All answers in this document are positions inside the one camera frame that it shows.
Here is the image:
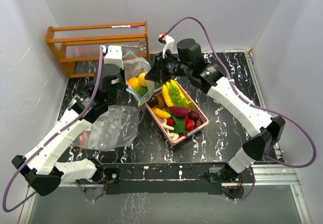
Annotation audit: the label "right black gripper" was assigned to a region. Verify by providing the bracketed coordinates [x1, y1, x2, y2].
[145, 51, 191, 84]

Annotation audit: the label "yellow orange fruit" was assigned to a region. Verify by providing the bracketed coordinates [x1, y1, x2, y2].
[138, 72, 147, 87]

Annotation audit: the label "blue zipper clear bag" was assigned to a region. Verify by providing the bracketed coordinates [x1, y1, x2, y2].
[122, 51, 155, 106]

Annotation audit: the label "green mango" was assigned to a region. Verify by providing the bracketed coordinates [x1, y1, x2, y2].
[135, 84, 148, 97]

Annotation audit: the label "red apple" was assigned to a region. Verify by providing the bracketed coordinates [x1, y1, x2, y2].
[128, 77, 140, 90]

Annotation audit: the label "purple sweet potato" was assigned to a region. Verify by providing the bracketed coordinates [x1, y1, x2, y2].
[169, 106, 189, 118]

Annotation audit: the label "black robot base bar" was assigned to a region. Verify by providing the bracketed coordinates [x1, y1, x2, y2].
[83, 162, 255, 196]

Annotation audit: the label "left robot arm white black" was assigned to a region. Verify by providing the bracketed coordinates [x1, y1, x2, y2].
[12, 64, 127, 196]

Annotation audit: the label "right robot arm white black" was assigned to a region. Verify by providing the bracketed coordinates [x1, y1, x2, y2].
[145, 36, 286, 182]

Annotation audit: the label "red zipper clear bag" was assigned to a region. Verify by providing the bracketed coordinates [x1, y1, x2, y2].
[72, 105, 139, 151]

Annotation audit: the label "yellow banana bunch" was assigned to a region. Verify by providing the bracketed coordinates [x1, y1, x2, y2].
[162, 80, 188, 108]

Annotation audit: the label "brown kiwi fruit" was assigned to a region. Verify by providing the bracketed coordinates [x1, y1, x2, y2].
[147, 94, 166, 109]

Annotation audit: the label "grey staples block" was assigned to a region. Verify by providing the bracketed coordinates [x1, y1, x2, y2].
[139, 40, 146, 46]

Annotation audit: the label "green cap marker pen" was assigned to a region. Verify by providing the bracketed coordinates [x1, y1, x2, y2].
[114, 43, 140, 48]

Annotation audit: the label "green grape bunch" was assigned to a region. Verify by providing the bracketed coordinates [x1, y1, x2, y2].
[169, 84, 187, 107]

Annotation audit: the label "pink white marker pen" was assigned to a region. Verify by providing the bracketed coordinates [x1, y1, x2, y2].
[110, 25, 139, 28]

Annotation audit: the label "wooden shelf rack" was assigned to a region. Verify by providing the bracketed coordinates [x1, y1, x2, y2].
[45, 21, 150, 78]

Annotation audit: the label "dark red plum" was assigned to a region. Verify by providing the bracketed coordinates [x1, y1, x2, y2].
[188, 111, 199, 121]

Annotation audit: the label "green leaf vegetable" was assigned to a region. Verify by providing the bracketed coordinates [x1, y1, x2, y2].
[165, 106, 188, 134]

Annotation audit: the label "red strawberry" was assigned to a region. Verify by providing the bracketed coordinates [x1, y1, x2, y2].
[185, 119, 195, 132]

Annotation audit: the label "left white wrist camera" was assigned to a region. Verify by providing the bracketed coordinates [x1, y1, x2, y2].
[100, 45, 124, 70]

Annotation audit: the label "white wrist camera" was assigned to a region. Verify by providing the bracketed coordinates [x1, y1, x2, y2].
[158, 33, 175, 59]
[100, 45, 124, 70]

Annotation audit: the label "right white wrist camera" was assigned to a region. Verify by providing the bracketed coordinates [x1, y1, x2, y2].
[158, 33, 175, 59]

